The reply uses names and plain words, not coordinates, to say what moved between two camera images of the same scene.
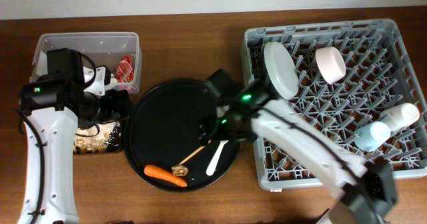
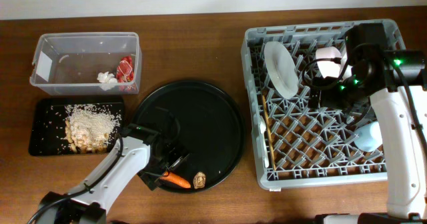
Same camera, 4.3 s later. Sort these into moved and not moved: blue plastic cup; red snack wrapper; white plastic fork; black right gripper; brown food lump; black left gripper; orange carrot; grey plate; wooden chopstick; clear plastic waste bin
Moved: wooden chopstick; black left gripper; black right gripper; brown food lump; white plastic fork
Not moved: blue plastic cup; orange carrot; red snack wrapper; grey plate; clear plastic waste bin
